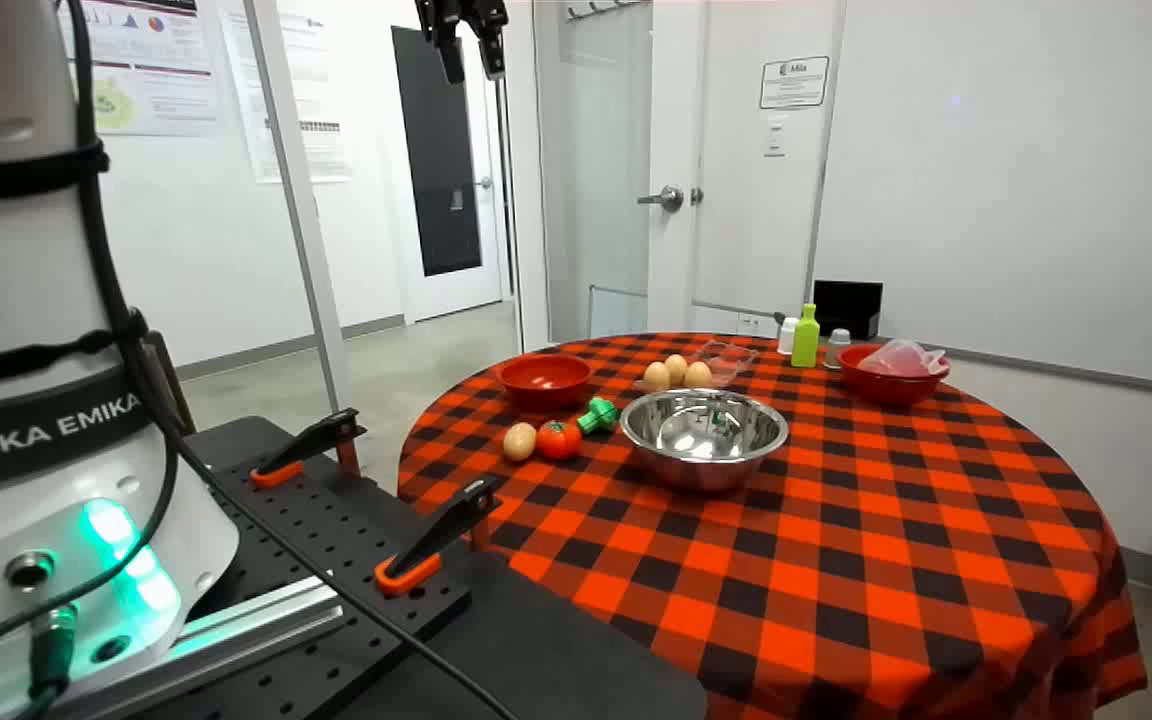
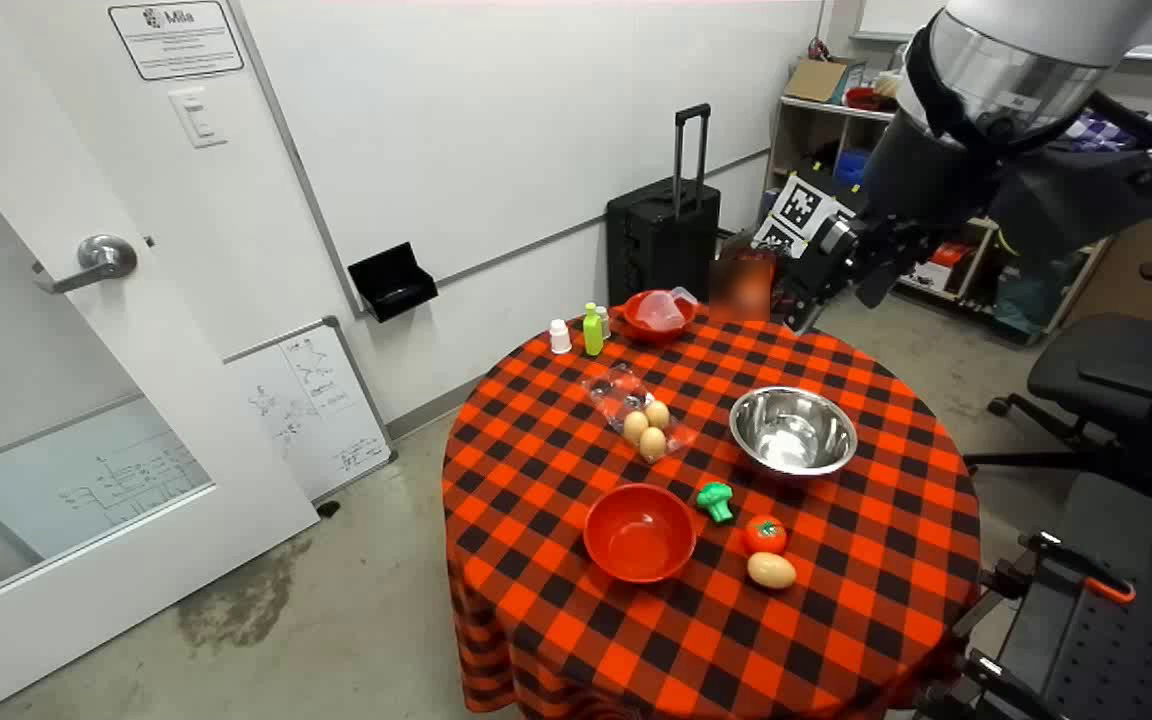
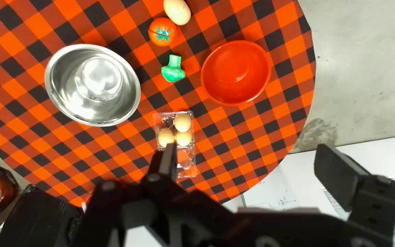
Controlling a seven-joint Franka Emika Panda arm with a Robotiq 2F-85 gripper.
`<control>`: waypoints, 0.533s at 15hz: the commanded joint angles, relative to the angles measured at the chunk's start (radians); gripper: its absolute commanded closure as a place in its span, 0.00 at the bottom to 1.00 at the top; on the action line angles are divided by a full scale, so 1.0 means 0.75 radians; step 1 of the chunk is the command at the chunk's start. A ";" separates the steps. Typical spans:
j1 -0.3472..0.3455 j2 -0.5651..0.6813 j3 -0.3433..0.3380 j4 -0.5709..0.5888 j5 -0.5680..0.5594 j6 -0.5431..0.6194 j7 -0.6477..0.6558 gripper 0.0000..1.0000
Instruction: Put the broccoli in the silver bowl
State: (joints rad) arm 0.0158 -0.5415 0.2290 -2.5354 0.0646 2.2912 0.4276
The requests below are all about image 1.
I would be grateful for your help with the large wall whiteboard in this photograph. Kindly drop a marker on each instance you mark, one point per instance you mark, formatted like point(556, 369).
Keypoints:
point(1031, 175)

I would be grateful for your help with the colourful wall poster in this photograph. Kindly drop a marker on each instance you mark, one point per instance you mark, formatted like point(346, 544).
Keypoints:
point(150, 61)

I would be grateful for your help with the green toy broccoli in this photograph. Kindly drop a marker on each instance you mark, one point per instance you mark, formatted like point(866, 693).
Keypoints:
point(598, 419)

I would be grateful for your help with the small white wall label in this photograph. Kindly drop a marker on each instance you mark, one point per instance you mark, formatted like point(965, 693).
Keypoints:
point(772, 142)

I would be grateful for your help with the loose beige egg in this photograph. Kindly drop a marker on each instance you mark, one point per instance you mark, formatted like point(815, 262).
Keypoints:
point(517, 440)

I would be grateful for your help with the black orange clamp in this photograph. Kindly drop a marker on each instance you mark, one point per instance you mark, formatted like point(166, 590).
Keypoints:
point(440, 533)
point(313, 444)

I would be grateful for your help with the white paper wall poster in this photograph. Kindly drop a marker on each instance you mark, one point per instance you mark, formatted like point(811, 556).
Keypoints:
point(322, 124)

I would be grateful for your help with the white door with dark window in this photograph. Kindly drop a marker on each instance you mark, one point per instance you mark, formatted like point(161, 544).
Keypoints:
point(438, 175)

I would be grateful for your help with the green plastic bottle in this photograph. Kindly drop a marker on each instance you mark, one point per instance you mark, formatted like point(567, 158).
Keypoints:
point(804, 339)

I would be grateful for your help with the red black checkered tablecloth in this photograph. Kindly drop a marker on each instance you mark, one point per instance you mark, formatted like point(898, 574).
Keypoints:
point(818, 574)

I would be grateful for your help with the empty red bowl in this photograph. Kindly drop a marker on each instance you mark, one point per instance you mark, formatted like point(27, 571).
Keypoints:
point(540, 383)

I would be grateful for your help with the aluminium rail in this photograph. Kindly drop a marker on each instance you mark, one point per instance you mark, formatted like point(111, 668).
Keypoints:
point(243, 625)

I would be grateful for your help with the crumpled clear plastic wrap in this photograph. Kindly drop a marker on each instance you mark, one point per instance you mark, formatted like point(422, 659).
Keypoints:
point(898, 357)

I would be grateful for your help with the small white bottle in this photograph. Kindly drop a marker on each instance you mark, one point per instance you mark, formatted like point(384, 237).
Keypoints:
point(787, 339)

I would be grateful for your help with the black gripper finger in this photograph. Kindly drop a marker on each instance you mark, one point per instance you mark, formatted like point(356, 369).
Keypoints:
point(448, 52)
point(490, 47)

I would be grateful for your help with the red toy tomato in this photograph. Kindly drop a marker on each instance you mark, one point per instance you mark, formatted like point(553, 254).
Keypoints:
point(556, 440)

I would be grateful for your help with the white wall sign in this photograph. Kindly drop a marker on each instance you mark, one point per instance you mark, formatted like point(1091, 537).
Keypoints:
point(792, 81)

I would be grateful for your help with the black whiteboard eraser holder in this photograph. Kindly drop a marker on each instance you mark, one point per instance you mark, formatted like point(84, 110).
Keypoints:
point(850, 310)

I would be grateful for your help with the red bowl with plastic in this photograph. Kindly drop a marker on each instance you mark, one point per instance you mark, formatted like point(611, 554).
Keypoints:
point(888, 387)

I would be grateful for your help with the silver metal bowl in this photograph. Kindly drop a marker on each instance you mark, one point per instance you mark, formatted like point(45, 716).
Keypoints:
point(707, 440)

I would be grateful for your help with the white door with glass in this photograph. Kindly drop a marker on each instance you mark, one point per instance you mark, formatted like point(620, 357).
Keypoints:
point(611, 163)

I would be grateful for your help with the white slanted stand pole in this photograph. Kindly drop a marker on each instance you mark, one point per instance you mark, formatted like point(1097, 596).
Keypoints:
point(298, 202)

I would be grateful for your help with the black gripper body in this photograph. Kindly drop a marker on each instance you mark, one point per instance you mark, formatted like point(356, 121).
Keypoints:
point(459, 11)

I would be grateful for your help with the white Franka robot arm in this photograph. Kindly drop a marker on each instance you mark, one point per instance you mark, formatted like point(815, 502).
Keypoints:
point(16, 267)

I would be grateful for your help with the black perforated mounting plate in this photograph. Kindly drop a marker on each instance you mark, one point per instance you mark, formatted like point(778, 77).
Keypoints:
point(337, 563)

